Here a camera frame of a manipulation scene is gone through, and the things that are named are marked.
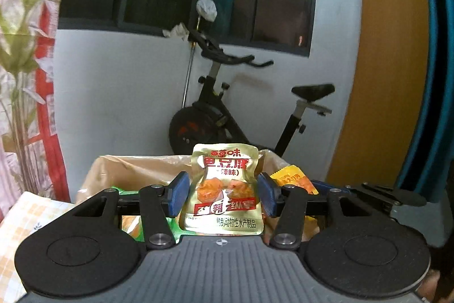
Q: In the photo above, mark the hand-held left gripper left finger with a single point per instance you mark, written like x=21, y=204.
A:
x=178, y=194

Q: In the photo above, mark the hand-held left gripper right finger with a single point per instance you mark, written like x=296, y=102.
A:
x=267, y=195

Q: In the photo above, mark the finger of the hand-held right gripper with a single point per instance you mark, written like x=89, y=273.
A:
x=335, y=188

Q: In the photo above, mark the yellow orange snack packet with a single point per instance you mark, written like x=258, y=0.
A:
x=294, y=178

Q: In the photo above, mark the gold snack packet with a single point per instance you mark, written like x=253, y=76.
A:
x=223, y=182

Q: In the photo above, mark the green snack packet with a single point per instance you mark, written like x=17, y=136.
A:
x=136, y=228

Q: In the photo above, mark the cardboard box with snacks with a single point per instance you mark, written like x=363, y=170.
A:
x=117, y=171

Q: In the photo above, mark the large orange snack packet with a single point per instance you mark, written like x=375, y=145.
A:
x=311, y=226

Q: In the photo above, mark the black exercise bike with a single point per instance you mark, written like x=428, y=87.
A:
x=198, y=122

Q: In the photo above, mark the thin metal pole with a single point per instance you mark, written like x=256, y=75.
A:
x=188, y=75

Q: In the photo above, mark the wooden door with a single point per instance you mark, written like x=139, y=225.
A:
x=383, y=58

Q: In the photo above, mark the teal curtain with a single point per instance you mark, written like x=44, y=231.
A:
x=436, y=75

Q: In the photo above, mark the checked floral tablecloth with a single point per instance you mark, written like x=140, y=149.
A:
x=21, y=217

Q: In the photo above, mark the crumpled white plastic bag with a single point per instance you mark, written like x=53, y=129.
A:
x=176, y=31

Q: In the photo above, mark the floral curtain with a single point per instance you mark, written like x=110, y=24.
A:
x=28, y=40

